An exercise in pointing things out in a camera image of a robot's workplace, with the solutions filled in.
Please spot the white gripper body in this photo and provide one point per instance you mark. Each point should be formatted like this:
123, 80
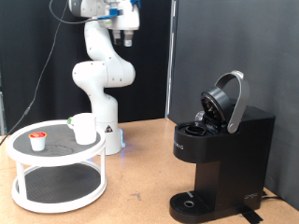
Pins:
127, 17

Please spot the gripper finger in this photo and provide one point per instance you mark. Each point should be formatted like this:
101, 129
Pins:
117, 38
128, 39

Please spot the white coffee pod red lid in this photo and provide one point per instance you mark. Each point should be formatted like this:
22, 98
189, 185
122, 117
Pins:
37, 141

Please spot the black Keurig coffee machine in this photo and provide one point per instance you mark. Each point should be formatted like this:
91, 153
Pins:
230, 161

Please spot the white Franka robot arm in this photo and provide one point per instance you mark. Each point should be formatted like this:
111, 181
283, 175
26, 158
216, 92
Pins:
102, 74

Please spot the small green tag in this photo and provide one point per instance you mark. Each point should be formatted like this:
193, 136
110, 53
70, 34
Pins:
69, 121

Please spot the white ceramic mug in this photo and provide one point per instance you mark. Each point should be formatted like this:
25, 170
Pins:
84, 129

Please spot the white two-tier turntable stand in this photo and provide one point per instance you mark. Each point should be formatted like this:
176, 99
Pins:
56, 174

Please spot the black tape strip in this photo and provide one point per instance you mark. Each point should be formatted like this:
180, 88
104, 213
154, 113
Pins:
250, 215

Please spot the blue-mounted wrist camera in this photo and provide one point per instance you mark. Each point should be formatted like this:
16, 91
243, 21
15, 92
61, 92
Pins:
111, 14

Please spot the silver vertical frame pole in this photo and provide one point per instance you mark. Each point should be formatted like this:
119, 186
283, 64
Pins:
170, 62

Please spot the grey metal edge post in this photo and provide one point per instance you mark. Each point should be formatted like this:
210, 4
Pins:
2, 109

